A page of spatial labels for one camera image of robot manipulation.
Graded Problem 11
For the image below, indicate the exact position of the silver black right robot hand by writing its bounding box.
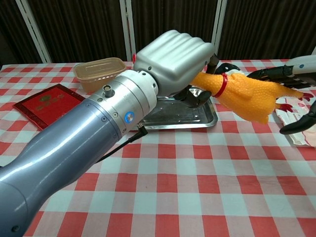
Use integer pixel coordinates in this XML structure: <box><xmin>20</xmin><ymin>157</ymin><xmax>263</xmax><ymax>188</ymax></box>
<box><xmin>247</xmin><ymin>54</ymin><xmax>316</xmax><ymax>135</ymax></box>

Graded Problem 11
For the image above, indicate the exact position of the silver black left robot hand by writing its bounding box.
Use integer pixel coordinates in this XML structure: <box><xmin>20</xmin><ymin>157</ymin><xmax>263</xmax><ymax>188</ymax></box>
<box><xmin>133</xmin><ymin>29</ymin><xmax>220</xmax><ymax>109</ymax></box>

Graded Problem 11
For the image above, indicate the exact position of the yellow rubber chicken toy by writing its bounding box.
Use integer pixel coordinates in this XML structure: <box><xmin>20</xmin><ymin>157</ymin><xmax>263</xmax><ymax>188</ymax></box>
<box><xmin>132</xmin><ymin>52</ymin><xmax>314</xmax><ymax>124</ymax></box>

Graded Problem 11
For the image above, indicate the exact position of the stainless steel rectangular tray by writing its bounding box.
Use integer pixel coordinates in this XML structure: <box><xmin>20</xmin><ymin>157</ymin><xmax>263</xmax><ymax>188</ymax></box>
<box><xmin>138</xmin><ymin>87</ymin><xmax>219</xmax><ymax>131</ymax></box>

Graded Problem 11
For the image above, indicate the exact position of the red white checkered tablecloth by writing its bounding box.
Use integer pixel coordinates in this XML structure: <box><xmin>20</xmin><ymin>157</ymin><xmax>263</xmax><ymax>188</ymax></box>
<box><xmin>0</xmin><ymin>58</ymin><xmax>316</xmax><ymax>237</ymax></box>

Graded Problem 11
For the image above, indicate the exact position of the black-headed plush doll white shirt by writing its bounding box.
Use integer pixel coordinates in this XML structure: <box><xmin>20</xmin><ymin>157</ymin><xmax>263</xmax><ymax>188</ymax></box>
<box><xmin>214</xmin><ymin>62</ymin><xmax>255</xmax><ymax>79</ymax></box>

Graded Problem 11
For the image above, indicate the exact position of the pink white wet wipes pack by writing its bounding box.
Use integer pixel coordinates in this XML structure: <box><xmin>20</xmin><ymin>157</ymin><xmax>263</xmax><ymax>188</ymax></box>
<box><xmin>275</xmin><ymin>95</ymin><xmax>316</xmax><ymax>148</ymax></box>

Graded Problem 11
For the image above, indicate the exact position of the brown rectangular food container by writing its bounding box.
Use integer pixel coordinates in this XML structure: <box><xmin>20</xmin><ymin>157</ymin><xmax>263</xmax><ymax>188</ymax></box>
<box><xmin>73</xmin><ymin>57</ymin><xmax>127</xmax><ymax>94</ymax></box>

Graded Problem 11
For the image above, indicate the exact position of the red certificate booklet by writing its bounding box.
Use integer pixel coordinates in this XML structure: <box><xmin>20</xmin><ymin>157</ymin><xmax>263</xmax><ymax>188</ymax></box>
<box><xmin>12</xmin><ymin>83</ymin><xmax>86</xmax><ymax>131</ymax></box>

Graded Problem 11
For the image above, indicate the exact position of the white partition frame post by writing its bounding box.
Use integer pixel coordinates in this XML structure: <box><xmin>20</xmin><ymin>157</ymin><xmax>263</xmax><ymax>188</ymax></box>
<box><xmin>208</xmin><ymin>0</ymin><xmax>228</xmax><ymax>60</ymax></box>
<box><xmin>15</xmin><ymin>0</ymin><xmax>52</xmax><ymax>64</ymax></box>
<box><xmin>119</xmin><ymin>0</ymin><xmax>137</xmax><ymax>61</ymax></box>

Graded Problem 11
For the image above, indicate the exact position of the black cable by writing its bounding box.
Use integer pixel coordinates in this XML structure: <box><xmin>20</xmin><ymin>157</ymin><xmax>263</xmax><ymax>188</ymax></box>
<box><xmin>95</xmin><ymin>127</ymin><xmax>149</xmax><ymax>165</ymax></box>

